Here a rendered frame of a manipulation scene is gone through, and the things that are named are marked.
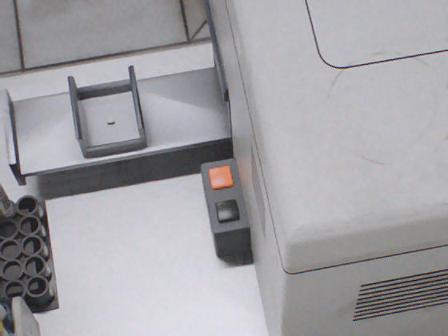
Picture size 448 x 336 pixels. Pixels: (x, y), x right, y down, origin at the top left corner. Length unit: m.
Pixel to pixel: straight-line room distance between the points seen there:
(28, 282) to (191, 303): 0.12
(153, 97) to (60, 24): 1.17
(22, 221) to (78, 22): 1.19
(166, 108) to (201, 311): 0.16
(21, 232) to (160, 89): 0.16
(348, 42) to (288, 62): 0.03
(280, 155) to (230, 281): 0.30
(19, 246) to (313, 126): 0.35
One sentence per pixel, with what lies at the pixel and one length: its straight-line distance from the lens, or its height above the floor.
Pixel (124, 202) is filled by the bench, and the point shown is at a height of 0.88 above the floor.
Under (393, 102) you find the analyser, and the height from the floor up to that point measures 1.17.
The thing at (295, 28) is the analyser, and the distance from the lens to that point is 0.59.
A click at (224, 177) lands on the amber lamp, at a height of 0.93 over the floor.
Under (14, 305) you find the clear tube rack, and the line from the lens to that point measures 0.78.
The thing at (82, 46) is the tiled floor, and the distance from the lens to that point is 2.00.
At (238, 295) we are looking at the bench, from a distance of 0.84.
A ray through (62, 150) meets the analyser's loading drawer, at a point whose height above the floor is 0.91.
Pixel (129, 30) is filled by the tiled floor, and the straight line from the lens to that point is 2.00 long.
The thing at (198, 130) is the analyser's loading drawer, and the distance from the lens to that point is 0.85.
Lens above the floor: 1.67
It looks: 67 degrees down
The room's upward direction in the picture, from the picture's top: straight up
